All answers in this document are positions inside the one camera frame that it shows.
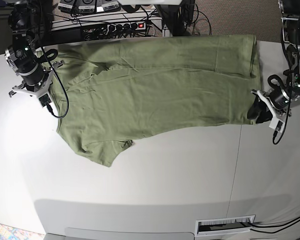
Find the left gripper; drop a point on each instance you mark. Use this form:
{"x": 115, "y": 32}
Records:
{"x": 260, "y": 112}

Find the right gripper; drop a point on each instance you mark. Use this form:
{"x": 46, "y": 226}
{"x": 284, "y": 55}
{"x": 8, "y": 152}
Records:
{"x": 35, "y": 83}

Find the green T-shirt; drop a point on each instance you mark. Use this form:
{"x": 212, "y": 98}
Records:
{"x": 111, "y": 94}

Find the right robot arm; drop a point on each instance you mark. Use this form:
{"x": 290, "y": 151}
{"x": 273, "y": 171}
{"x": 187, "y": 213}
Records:
{"x": 29, "y": 25}

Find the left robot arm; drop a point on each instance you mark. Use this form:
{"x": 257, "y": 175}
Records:
{"x": 290, "y": 43}

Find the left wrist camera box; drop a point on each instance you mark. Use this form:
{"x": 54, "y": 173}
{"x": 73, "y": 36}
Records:
{"x": 277, "y": 124}

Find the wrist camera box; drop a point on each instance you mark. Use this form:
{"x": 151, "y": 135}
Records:
{"x": 45, "y": 100}
{"x": 277, "y": 124}

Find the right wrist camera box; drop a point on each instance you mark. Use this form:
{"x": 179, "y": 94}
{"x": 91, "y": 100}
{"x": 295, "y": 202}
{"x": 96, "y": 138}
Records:
{"x": 45, "y": 100}

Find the white power strip red switch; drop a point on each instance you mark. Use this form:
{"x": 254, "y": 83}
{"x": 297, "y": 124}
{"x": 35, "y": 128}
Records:
{"x": 134, "y": 27}

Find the white table leg post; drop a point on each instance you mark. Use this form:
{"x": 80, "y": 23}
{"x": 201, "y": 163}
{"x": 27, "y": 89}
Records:
{"x": 165, "y": 31}

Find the table cable grommet with brush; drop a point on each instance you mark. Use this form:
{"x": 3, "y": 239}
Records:
{"x": 223, "y": 226}

